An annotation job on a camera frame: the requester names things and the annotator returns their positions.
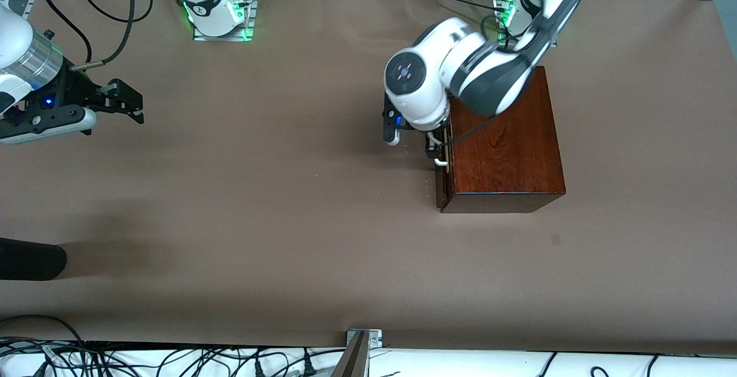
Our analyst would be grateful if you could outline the wooden drawer with white handle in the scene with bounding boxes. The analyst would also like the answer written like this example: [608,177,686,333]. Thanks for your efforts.
[434,130,452,212]

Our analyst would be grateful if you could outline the dark wooden cabinet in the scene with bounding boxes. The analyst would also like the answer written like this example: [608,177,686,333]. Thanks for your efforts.
[440,66,567,215]

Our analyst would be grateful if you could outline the black cylinder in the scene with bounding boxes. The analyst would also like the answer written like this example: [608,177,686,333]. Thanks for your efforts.
[0,238,68,281]

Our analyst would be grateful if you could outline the brown paper table cover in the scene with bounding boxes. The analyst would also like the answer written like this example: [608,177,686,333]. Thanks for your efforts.
[0,0,737,356]

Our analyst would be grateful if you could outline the grey aluminium beam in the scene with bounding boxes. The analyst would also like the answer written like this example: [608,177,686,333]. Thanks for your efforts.
[330,331,371,377]

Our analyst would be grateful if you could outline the perforated aluminium edge rail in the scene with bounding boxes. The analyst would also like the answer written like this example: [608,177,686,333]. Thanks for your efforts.
[0,0,34,20]

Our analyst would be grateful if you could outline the right arm aluminium base plate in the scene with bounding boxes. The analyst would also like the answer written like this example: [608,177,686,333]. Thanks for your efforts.
[192,0,258,43]

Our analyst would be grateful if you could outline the small aluminium corner bracket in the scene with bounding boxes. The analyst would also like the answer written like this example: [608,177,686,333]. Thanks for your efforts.
[345,329,383,349]

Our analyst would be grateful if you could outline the black looped cable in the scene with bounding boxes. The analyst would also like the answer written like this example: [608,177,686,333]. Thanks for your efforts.
[0,314,88,377]

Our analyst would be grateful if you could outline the white cable shelf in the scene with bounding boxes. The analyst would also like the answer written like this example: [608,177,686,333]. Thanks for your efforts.
[0,340,737,377]

